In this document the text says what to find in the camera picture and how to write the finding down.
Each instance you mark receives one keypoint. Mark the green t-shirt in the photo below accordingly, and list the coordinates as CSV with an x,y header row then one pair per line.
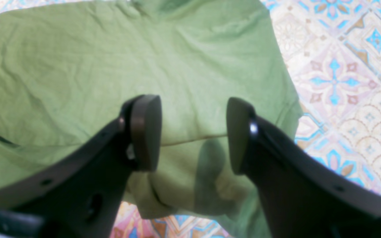
x,y
66,69

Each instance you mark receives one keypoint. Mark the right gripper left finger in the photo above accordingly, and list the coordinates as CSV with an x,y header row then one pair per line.
x,y
79,196

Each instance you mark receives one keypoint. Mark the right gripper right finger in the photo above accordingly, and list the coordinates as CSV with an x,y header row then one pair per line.
x,y
300,197

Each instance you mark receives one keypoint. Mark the patterned tile tablecloth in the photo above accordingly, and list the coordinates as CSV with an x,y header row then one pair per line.
x,y
332,49

